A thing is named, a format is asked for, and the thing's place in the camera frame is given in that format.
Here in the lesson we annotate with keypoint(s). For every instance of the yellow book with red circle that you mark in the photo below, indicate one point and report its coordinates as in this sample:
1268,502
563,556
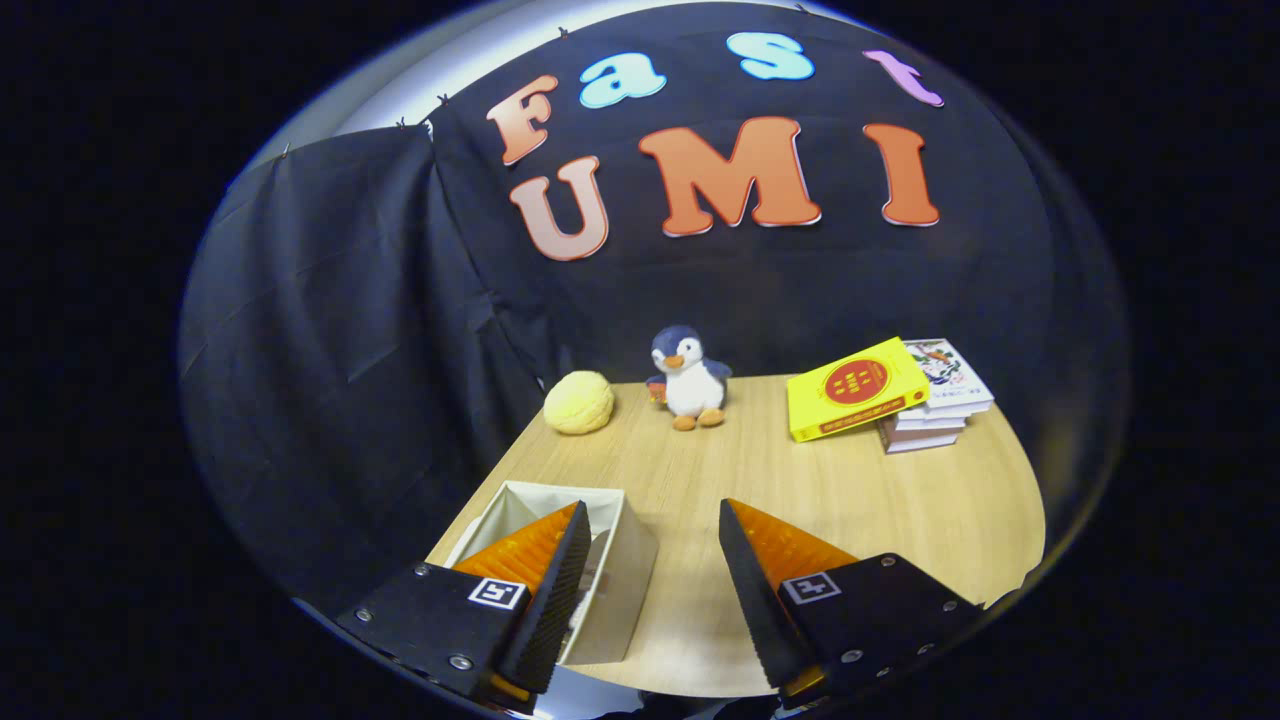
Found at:
855,390

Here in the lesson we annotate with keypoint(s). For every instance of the plain white book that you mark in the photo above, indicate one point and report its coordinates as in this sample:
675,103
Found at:
930,421

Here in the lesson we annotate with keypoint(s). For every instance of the white illustrated book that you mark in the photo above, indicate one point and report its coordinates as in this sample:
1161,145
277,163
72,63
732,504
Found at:
955,378

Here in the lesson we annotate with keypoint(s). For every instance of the row of black cloth clips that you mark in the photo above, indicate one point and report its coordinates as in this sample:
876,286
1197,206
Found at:
441,98

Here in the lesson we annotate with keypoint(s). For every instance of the yellow plush ball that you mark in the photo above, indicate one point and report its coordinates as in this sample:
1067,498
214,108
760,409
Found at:
578,403

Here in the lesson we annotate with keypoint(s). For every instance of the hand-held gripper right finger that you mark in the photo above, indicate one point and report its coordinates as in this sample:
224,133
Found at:
760,600

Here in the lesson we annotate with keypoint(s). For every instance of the penguin plush toy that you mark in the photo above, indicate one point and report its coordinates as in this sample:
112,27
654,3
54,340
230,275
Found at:
692,385

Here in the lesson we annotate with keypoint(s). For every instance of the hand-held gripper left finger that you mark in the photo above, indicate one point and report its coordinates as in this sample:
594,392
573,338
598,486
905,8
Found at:
555,600

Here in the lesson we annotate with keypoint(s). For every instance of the black backdrop cloth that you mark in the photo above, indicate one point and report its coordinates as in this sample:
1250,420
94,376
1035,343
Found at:
350,350

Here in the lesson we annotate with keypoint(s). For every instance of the pinkish white book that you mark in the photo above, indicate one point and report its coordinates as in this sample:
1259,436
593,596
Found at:
920,441

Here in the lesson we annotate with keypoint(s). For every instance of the cream fabric storage box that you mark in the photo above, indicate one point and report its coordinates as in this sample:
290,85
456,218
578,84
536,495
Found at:
625,570

